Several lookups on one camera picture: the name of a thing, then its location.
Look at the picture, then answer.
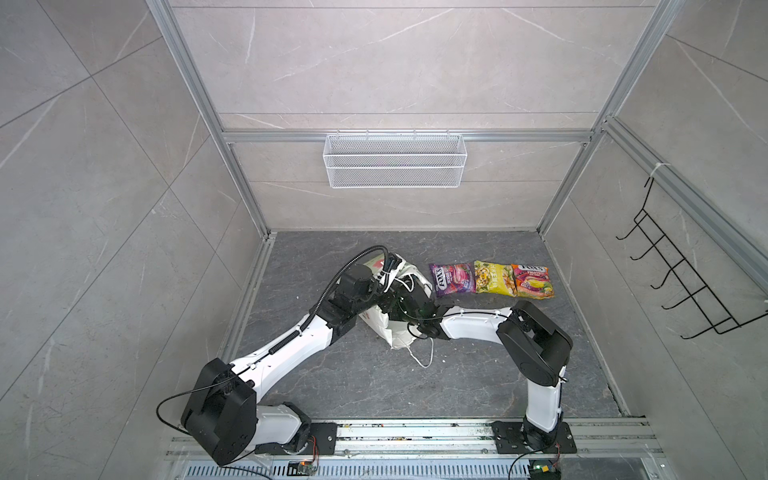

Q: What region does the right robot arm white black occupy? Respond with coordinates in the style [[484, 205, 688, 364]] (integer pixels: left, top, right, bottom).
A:
[[398, 300, 573, 451]]

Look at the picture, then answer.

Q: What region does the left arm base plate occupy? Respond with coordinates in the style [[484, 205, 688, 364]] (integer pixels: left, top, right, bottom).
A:
[[253, 422, 339, 455]]

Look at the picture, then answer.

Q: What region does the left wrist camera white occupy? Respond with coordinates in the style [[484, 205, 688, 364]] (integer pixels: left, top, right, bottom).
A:
[[378, 253, 405, 290]]

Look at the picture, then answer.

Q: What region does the yellow green snack packet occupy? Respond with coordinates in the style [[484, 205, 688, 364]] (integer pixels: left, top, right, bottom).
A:
[[474, 261, 517, 297]]

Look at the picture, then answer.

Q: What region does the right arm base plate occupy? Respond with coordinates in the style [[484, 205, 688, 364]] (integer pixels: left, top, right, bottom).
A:
[[490, 419, 577, 454]]

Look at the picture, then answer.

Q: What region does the white wire mesh basket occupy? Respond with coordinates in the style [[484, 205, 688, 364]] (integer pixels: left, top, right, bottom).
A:
[[323, 133, 468, 189]]

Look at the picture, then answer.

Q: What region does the Fox's fruits candy packet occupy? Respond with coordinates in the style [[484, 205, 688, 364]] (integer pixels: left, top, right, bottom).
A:
[[512, 264, 555, 300]]

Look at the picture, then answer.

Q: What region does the aluminium rail frame front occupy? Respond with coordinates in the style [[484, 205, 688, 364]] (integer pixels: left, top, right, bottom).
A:
[[158, 418, 676, 479]]

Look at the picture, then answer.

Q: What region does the purple Fox's berries packet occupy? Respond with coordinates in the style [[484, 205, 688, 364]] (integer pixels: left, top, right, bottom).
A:
[[429, 263, 476, 297]]

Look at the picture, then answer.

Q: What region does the white paper gift bag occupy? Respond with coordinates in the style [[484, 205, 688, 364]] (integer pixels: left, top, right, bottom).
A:
[[359, 261, 434, 369]]

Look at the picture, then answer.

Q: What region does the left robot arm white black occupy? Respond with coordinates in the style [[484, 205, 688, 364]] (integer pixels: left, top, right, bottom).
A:
[[175, 245, 432, 467]]

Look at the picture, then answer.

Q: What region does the black wire hook rack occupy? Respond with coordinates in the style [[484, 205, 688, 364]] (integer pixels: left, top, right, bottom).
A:
[[615, 178, 767, 341]]

